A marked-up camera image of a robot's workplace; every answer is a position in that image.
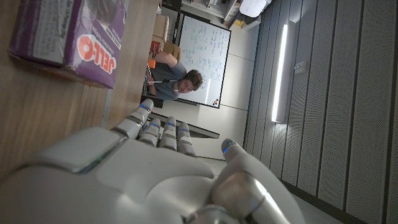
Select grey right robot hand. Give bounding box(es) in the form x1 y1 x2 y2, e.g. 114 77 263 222
0 98 307 224

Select person in grey t-shirt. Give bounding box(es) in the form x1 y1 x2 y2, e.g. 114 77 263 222
146 51 205 102

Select purple Jell-O box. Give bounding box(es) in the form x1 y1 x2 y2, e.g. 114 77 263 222
8 0 127 90

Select light wooden box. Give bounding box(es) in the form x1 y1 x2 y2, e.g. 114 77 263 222
152 14 170 43

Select long ceiling light strip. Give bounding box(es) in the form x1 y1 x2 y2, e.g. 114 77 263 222
271 21 290 123

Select whiteboard with black frame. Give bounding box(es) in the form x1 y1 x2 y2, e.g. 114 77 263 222
175 14 233 110

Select grey ceiling switch box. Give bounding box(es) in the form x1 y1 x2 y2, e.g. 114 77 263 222
294 60 308 75

